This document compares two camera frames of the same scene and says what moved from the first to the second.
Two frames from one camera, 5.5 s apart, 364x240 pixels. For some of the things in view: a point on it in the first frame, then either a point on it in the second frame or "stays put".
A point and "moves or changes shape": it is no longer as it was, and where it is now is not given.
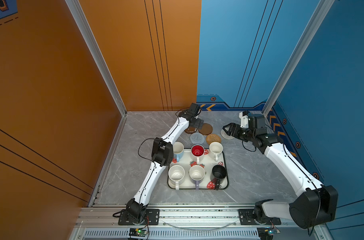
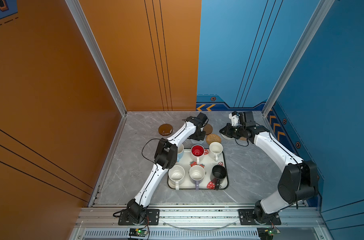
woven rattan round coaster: x=212 y=137 stays put
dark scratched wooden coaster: x=191 y=130 moves or changes shape
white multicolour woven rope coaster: x=225 y=135 stays put
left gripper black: x=198 y=124 to x=201 y=138
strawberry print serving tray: x=206 y=174 stays put
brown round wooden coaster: x=207 y=129 stays put
